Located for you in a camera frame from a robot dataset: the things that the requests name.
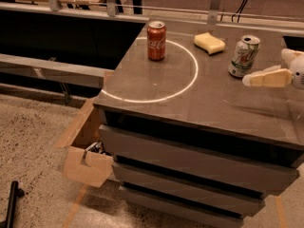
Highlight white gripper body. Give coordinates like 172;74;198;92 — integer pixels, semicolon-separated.
290;55;304;89

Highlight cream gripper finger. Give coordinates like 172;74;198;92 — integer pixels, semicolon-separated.
281;48;304;66
242;66;293;87

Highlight white green 7up can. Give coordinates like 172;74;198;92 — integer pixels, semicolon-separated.
228;35;260;78

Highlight red coca-cola can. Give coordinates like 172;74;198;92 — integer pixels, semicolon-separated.
147;21;166;61

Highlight yellow sponge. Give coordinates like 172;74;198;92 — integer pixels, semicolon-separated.
194;32;225;55

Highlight grey drawer cabinet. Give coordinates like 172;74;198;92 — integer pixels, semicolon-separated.
95;21;304;228

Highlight open cardboard box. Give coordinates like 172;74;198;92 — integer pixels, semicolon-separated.
54;97;113;187

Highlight black metal bar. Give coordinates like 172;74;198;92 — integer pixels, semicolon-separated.
0;180;25;228

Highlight black hanging cables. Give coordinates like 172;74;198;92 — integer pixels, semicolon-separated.
230;0;253;23

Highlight metal railing frame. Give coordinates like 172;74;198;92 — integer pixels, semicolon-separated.
0;0;304;37

